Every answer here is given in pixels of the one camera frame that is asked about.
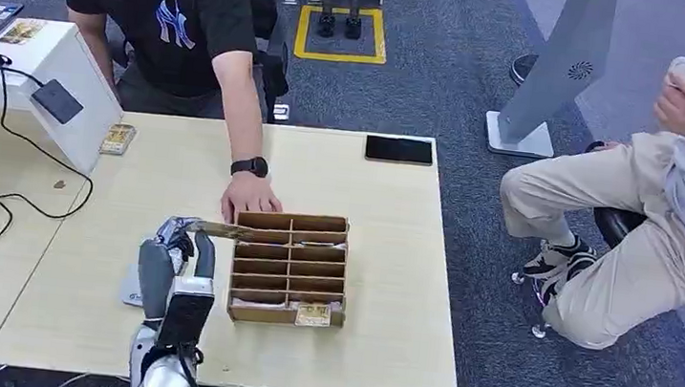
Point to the pale cards lying flat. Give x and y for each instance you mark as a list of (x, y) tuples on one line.
[(258, 303)]

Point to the black stool with castors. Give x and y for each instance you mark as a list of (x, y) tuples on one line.
[(616, 224)]

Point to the person's left hand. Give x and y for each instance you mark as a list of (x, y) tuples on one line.
[(248, 195)]

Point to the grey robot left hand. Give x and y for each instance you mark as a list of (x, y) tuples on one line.
[(154, 274)]

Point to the black round object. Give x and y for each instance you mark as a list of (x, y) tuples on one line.
[(523, 67)]

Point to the wooden compartment card box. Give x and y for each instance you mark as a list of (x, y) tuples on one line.
[(290, 269)]

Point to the grey kiosk stand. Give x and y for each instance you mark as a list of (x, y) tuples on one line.
[(559, 68)]

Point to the thin tan card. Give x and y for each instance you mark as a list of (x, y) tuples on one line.
[(227, 231)]

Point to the person across the desk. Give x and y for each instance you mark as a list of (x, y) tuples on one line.
[(164, 14)]

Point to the black office chair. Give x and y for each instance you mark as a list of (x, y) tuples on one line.
[(269, 70)]

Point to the black smartphone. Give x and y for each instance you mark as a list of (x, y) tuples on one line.
[(399, 150)]

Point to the stack of yellow cards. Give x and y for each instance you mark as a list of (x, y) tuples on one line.
[(118, 139)]

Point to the yellow printed card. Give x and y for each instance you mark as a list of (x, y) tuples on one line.
[(312, 315)]

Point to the small black square device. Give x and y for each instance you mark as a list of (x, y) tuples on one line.
[(57, 101)]

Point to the yellow tape square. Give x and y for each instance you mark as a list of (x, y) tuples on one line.
[(302, 29)]

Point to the black robot legs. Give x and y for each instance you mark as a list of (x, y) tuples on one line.
[(326, 23)]

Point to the grey card reader device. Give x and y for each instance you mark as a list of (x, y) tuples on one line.
[(130, 290)]

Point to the pale card in slot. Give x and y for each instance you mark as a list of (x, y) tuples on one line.
[(321, 245)]

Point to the black wristwatch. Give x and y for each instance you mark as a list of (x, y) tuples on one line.
[(250, 166)]

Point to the white box stand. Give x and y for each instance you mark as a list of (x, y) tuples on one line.
[(72, 135)]

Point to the seated person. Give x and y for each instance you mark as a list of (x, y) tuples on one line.
[(647, 262)]

